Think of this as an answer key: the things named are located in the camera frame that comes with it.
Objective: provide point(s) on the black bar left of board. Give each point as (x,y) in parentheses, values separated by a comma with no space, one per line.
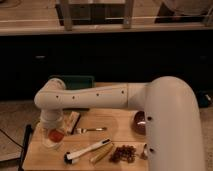
(28,132)

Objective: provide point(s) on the wooden chair frame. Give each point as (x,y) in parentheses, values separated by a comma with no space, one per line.
(85,13)

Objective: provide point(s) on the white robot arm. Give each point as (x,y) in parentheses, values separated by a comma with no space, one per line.
(173,126)

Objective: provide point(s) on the green tray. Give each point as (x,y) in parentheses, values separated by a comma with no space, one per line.
(80,82)

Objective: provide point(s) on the dark red bowl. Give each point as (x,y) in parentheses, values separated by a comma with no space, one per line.
(139,123)

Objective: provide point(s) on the silver fork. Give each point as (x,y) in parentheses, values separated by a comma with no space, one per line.
(84,130)

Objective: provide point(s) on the wooden block with dark edge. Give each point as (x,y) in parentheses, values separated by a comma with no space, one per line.
(70,122)

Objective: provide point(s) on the yellow banana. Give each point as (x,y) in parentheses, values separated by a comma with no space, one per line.
(101,153)

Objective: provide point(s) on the bunch of dark grapes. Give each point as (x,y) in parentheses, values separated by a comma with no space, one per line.
(123,153)

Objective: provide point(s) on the wooden cutting board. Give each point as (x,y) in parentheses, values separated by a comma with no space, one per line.
(100,140)

